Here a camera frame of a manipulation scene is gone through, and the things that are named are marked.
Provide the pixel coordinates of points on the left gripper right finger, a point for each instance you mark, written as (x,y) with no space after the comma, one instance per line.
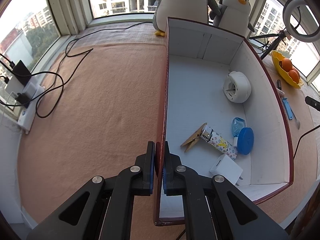
(213,207)

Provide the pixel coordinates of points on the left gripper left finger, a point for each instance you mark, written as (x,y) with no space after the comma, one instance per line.
(102,208)

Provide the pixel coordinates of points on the white usb charger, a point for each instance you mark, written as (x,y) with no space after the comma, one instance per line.
(228,168)

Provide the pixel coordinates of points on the wooden clothespin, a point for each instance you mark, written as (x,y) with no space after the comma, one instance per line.
(194,138)

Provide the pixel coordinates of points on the patterned white lighter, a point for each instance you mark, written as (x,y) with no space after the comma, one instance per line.
(218,142)

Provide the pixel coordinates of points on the blue round lid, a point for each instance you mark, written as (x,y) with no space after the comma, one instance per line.
(245,141)

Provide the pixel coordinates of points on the blue liquid bottle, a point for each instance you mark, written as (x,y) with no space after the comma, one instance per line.
(237,125)

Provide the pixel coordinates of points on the red white cardboard box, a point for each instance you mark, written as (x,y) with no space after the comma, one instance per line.
(199,57)

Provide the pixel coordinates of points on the white plug-in repellent device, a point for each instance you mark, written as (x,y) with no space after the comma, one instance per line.
(236,87)

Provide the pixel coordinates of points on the pink cosmetic tube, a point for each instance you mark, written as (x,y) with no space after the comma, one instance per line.
(281,93)

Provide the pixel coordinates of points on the pink towel mat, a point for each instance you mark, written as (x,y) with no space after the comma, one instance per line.
(97,125)

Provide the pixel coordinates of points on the white power strip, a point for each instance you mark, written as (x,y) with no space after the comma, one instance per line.
(27,115)

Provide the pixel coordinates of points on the blue phone stand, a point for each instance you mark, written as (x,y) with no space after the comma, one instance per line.
(287,108)

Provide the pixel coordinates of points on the black plug on strip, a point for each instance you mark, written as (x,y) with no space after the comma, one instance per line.
(22,100)

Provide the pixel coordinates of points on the white charger on strip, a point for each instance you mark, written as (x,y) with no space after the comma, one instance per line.
(30,89)

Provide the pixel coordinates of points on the black cylinder lipstick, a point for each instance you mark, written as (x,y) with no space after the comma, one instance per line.
(279,85)

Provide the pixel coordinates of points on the black power adapter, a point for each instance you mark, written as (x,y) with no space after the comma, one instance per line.
(21,72)

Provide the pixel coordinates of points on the orange fruit front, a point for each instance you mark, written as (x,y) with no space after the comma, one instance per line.
(294,76)

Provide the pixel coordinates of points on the yellow leaf-shaped tray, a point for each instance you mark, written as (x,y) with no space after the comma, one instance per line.
(276,59)

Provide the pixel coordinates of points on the checked grey cloth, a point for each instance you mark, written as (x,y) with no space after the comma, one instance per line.
(126,32)

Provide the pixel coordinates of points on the black tripod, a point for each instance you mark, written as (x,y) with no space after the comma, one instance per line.
(270,42)

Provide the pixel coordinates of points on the right plush penguin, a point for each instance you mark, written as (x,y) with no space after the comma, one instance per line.
(234,16)

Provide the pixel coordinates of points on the plush penguin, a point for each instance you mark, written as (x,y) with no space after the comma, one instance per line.
(234,16)
(194,10)

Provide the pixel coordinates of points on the left plush penguin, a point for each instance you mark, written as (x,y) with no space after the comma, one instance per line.
(194,10)

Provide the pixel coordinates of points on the white ring light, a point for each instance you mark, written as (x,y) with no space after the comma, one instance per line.
(289,7)

